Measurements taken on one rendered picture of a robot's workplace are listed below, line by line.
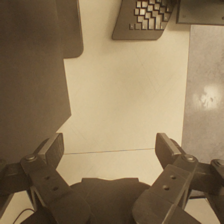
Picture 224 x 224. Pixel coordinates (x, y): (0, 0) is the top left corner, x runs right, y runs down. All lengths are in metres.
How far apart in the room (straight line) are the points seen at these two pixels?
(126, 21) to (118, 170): 0.54
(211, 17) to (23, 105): 0.52
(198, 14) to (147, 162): 0.52
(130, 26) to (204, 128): 1.30
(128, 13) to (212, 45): 1.07
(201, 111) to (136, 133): 1.04
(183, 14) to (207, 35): 0.97
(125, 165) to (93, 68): 0.40
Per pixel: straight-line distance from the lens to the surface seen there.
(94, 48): 0.54
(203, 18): 0.57
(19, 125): 0.21
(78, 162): 0.67
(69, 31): 0.54
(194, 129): 1.61
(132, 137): 0.61
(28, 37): 0.26
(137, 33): 0.53
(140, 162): 0.67
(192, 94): 1.48
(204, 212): 1.85
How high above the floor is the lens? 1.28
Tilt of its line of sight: 72 degrees down
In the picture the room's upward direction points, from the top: 177 degrees clockwise
